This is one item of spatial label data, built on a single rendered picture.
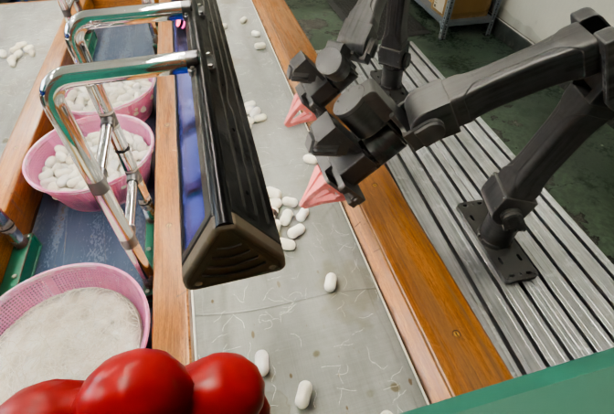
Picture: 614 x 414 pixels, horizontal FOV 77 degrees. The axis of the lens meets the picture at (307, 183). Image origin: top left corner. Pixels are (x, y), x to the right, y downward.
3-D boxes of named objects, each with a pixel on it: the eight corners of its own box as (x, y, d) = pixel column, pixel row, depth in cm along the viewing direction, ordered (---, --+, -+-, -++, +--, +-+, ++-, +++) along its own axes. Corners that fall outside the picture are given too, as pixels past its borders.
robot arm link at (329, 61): (343, 80, 77) (365, 21, 75) (307, 69, 80) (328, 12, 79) (360, 93, 88) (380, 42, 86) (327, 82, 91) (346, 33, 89)
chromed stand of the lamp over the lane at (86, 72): (240, 206, 85) (201, -7, 54) (255, 284, 71) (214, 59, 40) (151, 223, 82) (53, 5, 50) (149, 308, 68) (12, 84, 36)
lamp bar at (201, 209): (215, -1, 74) (208, -43, 69) (287, 271, 31) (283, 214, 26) (172, 3, 72) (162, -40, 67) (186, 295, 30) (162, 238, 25)
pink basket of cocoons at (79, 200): (142, 132, 104) (131, 101, 98) (182, 188, 89) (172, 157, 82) (34, 171, 93) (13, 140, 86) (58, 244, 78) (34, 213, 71)
